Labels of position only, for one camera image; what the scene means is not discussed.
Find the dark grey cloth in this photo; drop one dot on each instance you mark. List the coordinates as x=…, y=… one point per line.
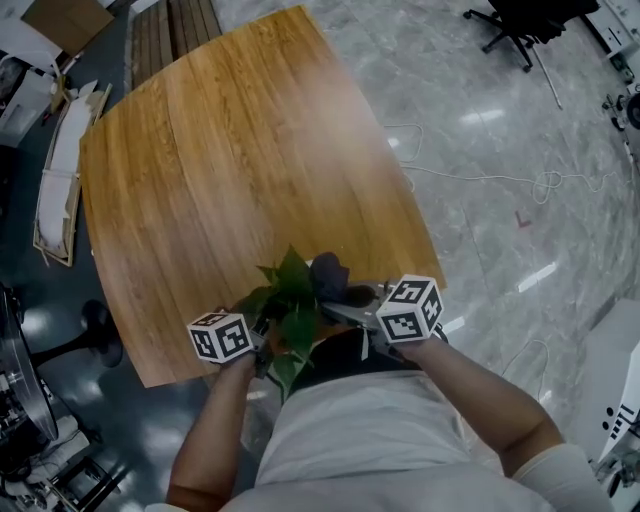
x=327, y=272

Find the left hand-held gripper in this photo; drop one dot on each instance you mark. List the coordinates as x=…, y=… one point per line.
x=220, y=337

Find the person's black trousers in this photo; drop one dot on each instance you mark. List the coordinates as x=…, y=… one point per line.
x=335, y=355

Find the person's right forearm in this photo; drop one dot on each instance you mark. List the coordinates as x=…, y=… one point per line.
x=480, y=400

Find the white desk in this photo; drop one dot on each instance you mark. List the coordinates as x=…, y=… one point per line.
x=617, y=25

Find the white equipment housing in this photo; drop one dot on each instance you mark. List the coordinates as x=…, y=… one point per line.
x=610, y=380

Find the brown cardboard board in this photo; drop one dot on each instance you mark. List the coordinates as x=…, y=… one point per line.
x=70, y=22

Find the person's left forearm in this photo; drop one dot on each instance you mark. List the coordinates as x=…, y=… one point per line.
x=215, y=430

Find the wooden frame with white panel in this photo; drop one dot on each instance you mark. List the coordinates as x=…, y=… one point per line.
x=55, y=190

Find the black office chair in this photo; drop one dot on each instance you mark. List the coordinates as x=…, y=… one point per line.
x=515, y=37

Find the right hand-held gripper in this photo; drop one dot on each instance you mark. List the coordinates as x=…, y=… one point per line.
x=407, y=312

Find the round black pedestal table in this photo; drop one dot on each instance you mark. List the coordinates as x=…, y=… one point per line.
x=102, y=325

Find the thin white rod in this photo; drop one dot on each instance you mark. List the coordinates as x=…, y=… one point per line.
x=549, y=80

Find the green leafy plant white pot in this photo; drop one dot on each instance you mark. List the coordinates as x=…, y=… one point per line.
x=292, y=280

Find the stack of wooden planks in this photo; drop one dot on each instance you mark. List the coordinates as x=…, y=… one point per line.
x=175, y=35

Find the person's white shirt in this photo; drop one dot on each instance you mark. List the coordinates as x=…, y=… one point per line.
x=360, y=440

